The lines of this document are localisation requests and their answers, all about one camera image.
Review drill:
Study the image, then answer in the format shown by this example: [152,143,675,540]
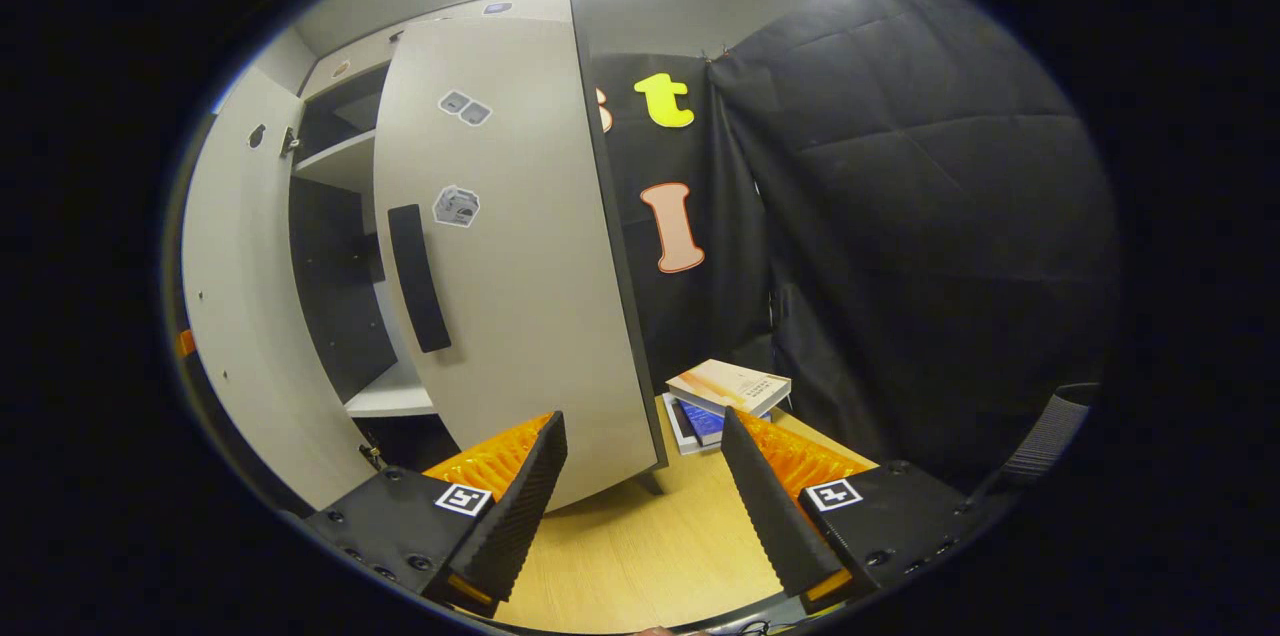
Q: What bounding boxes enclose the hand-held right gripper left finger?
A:
[303,410,569,618]

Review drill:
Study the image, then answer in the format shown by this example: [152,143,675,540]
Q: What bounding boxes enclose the blue book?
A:
[678,399,727,448]

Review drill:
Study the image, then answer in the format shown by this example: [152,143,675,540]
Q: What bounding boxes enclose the white shoe cabinet door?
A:
[372,14,661,514]
[180,66,379,514]

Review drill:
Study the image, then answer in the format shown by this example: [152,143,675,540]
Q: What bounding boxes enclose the beige cover book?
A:
[666,359,793,419]

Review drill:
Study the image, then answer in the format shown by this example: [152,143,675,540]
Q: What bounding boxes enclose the black door handle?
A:
[387,204,453,355]

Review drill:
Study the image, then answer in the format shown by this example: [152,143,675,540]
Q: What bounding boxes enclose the white grey shoe cabinet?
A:
[288,0,671,497]

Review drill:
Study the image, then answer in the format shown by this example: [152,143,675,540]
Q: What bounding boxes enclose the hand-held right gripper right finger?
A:
[719,405,993,615]

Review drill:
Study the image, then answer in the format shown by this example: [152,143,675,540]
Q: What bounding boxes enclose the black backdrop cloth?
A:
[590,51,776,397]

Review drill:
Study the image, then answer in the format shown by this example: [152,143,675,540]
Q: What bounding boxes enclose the white book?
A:
[662,394,723,457]

